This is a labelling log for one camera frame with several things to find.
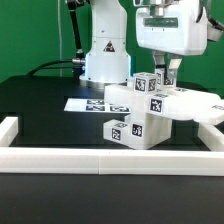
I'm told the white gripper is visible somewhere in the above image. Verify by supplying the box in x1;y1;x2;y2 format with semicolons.
135;0;207;79

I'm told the white chair back frame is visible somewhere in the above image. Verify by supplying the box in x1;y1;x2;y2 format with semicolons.
104;85;224;125

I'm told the white chair seat part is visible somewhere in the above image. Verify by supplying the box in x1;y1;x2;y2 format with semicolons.
125;112;172;150

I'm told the white U-shaped fence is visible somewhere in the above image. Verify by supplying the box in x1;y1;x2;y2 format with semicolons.
0;117;224;176

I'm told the white marker base plate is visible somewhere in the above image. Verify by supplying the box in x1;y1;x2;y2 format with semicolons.
64;98;130;114

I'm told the black cable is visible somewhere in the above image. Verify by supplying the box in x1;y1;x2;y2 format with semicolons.
27;59;75;77

